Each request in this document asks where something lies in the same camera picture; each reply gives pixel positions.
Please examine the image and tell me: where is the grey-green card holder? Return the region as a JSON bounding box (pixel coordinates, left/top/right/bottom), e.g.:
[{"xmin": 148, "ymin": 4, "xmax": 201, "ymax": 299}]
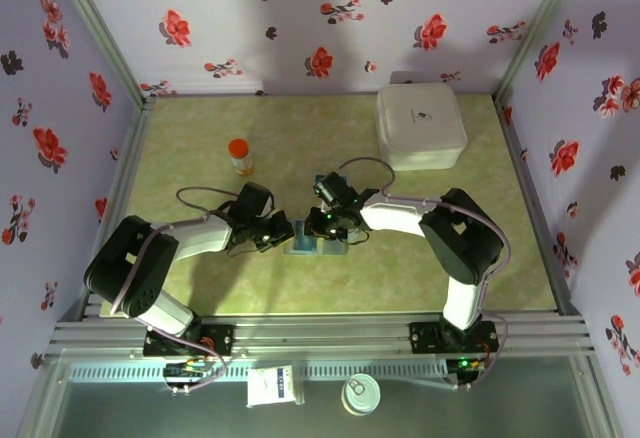
[{"xmin": 283, "ymin": 217, "xmax": 350, "ymax": 258}]

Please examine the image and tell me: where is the orange-capped small bottle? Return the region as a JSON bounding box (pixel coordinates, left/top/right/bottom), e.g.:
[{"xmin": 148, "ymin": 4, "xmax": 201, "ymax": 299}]
[{"xmin": 227, "ymin": 138, "xmax": 255, "ymax": 177}]

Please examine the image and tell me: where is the white lidded container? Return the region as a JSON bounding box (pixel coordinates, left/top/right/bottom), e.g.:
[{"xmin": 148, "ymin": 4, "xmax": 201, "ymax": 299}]
[{"xmin": 374, "ymin": 82, "xmax": 470, "ymax": 173}]

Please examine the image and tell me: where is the white blue packet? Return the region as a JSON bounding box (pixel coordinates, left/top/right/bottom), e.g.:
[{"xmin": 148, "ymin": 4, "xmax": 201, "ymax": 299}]
[{"xmin": 246, "ymin": 366, "xmax": 297, "ymax": 408}]

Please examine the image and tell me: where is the silver tin can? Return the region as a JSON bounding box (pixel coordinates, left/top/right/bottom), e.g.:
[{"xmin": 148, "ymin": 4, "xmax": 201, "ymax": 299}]
[{"xmin": 340, "ymin": 373, "xmax": 382, "ymax": 416}]

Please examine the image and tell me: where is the right arm lilac cable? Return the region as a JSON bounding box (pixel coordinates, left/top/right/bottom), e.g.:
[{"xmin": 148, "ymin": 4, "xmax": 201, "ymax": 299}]
[{"xmin": 338, "ymin": 157, "xmax": 512, "ymax": 392}]

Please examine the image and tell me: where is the aluminium front frame rail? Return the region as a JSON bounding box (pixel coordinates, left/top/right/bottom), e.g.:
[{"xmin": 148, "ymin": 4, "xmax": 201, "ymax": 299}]
[{"xmin": 44, "ymin": 311, "xmax": 597, "ymax": 359}]

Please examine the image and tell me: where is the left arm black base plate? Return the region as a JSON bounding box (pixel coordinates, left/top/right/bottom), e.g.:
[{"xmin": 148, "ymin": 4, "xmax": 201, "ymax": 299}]
[{"xmin": 143, "ymin": 324, "xmax": 236, "ymax": 358}]

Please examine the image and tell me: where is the aluminium side rail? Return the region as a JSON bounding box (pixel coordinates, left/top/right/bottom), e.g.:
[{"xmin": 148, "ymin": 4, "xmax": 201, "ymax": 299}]
[
  {"xmin": 493, "ymin": 93, "xmax": 585, "ymax": 318},
  {"xmin": 54, "ymin": 97, "xmax": 157, "ymax": 322}
]

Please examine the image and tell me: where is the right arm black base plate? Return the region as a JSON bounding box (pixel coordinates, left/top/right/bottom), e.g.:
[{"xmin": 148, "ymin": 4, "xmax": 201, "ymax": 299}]
[{"xmin": 408, "ymin": 321, "xmax": 500, "ymax": 354}]

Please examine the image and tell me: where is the slotted grey cable duct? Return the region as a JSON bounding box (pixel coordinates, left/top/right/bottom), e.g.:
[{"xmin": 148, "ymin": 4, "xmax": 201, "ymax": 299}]
[{"xmin": 67, "ymin": 362, "xmax": 449, "ymax": 383}]

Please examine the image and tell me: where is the aluminium corner post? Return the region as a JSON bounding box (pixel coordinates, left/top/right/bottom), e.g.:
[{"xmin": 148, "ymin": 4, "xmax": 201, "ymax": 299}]
[
  {"xmin": 493, "ymin": 0, "xmax": 585, "ymax": 104},
  {"xmin": 47, "ymin": 0, "xmax": 157, "ymax": 109}
]

